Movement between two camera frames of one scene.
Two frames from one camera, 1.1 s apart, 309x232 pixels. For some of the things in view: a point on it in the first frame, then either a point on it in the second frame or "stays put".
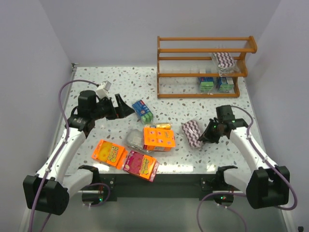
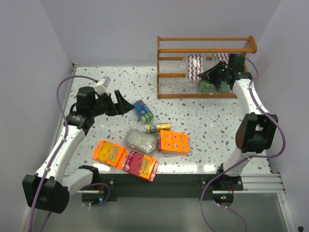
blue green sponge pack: x=143 y=111 stays put
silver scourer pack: x=135 y=138 stays put
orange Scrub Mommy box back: x=158 y=139 to x=173 y=141
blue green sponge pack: x=206 y=84 stays put
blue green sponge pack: x=224 y=84 stays put
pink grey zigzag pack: x=192 y=131 to x=195 y=65
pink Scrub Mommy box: x=144 y=166 stays put
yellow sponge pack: x=164 y=125 stays put
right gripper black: x=213 y=132 to x=219 y=76
